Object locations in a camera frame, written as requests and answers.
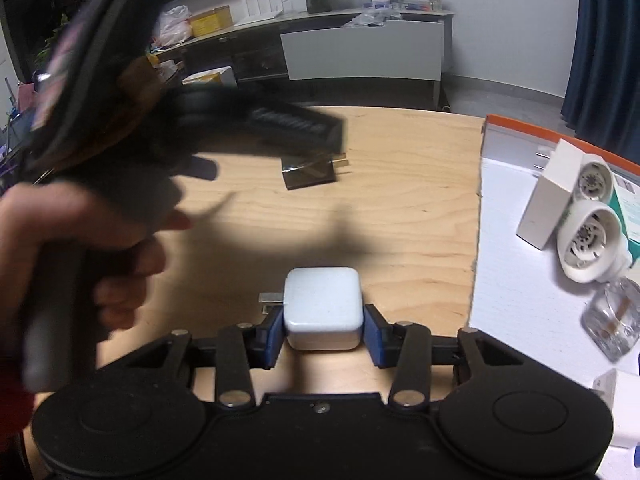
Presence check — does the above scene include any person's left hand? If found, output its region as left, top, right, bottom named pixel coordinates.
left=0, top=180, right=195, bottom=362

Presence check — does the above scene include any white plug-in device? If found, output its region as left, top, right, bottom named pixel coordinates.
left=556, top=200, right=632, bottom=281
left=570, top=152, right=615, bottom=206

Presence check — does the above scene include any white router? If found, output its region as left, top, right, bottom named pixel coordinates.
left=235, top=0, right=294, bottom=26

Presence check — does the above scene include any orange and white box lid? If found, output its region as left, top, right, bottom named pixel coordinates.
left=467, top=114, right=640, bottom=480

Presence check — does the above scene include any clear plastic bag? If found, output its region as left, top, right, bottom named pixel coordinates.
left=342, top=10, right=404, bottom=29

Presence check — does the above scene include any white charger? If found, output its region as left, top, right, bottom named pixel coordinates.
left=259, top=267, right=364, bottom=352

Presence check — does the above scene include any toothpick jar with blue lid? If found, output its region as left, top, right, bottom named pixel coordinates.
left=581, top=277, right=640, bottom=362

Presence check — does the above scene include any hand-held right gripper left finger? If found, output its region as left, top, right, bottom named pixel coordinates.
left=130, top=305, right=287, bottom=409

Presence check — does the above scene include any grey television cabinet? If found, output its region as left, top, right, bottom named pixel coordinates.
left=150, top=7, right=456, bottom=112

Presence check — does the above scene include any small white box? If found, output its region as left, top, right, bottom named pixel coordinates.
left=516, top=139, right=588, bottom=251

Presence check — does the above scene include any white power adapter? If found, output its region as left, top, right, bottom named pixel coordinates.
left=592, top=367, right=640, bottom=450

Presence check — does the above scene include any cardboard box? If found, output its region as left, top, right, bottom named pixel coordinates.
left=182, top=66, right=238, bottom=89

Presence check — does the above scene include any white and red plastic bag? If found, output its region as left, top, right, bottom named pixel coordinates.
left=157, top=5, right=193, bottom=46

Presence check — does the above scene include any dark blue curtain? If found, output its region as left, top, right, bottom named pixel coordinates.
left=560, top=0, right=640, bottom=137

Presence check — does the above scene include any yellow box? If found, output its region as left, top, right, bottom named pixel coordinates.
left=189, top=6, right=234, bottom=37

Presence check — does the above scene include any leafy green plant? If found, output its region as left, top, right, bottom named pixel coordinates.
left=35, top=12, right=71, bottom=69

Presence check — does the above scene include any pile of small boxes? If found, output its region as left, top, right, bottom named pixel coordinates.
left=357, top=0, right=444, bottom=14

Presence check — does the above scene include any teal and white box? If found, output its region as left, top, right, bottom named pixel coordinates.
left=607, top=170, right=640, bottom=267

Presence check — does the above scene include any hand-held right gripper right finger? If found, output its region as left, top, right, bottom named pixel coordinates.
left=363, top=304, right=527, bottom=409

